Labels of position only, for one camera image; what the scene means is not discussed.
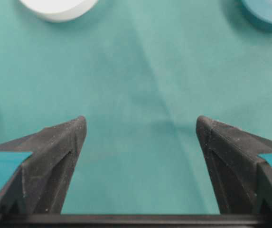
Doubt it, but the white tape roll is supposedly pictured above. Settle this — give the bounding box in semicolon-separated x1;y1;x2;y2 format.
19;0;98;23

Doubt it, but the green table cloth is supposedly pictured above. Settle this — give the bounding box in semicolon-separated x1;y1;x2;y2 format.
0;0;272;214

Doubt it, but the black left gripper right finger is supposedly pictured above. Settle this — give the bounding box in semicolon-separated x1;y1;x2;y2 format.
196;115;272;227

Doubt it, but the teal tape roll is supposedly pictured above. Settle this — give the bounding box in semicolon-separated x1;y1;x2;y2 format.
241;0;272;32

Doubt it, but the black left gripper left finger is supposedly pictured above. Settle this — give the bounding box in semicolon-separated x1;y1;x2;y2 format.
0;116;87;222

